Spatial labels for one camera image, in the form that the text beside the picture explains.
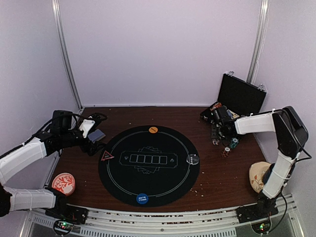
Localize red triangular all-in marker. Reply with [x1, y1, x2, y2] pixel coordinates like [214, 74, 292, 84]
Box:
[101, 150, 114, 161]

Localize clear round dealer button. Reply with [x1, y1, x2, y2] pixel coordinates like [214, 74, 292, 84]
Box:
[186, 154, 199, 165]

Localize yellow big blind button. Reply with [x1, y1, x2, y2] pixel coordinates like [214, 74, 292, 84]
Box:
[149, 126, 158, 134]

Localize blue small blind button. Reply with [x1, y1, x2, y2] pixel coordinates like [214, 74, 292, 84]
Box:
[136, 193, 149, 205]

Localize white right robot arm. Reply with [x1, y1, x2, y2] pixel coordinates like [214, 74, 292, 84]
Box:
[210, 106, 309, 199]

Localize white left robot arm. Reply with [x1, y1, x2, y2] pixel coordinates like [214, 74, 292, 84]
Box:
[0, 115, 104, 219]

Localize blue patterned card deck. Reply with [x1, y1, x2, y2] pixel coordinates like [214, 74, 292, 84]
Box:
[88, 129, 106, 143]

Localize green poker chip stack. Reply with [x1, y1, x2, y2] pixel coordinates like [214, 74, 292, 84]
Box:
[229, 137, 239, 149]

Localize blue white chip stack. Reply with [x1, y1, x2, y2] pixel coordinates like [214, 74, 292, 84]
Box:
[212, 139, 220, 146]

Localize brown poker chip stack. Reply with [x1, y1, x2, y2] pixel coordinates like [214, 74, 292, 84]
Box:
[221, 147, 231, 158]

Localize red chip row in case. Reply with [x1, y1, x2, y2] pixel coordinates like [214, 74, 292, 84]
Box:
[209, 102, 222, 111]

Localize black poker chip case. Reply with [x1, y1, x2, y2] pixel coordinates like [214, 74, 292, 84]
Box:
[200, 74, 267, 122]

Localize red white patterned cup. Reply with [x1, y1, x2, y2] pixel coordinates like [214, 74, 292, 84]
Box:
[51, 173, 76, 196]

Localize round wooden coaster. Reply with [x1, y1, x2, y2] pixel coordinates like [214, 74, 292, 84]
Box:
[248, 161, 285, 193]

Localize round black poker mat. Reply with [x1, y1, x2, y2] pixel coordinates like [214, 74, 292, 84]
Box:
[98, 125, 200, 207]

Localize dark blue mug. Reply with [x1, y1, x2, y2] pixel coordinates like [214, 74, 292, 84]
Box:
[262, 167, 271, 185]

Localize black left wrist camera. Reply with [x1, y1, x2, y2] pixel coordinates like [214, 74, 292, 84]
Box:
[50, 110, 73, 134]

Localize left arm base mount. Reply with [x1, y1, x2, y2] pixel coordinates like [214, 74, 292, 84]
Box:
[45, 188, 88, 237]

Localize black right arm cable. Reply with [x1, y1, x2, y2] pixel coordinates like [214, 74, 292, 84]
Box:
[261, 145, 312, 234]

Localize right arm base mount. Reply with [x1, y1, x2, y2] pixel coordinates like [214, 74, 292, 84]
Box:
[236, 197, 278, 235]

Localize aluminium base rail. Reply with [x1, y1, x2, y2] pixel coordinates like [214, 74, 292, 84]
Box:
[19, 195, 306, 237]

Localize aluminium frame post right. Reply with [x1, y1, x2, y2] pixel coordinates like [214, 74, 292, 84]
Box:
[246, 0, 270, 84]

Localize aluminium frame post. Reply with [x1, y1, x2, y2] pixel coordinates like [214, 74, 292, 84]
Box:
[51, 0, 83, 111]
[246, 0, 270, 84]

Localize aluminium frame post left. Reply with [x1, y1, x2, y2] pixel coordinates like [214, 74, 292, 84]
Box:
[51, 0, 83, 111]

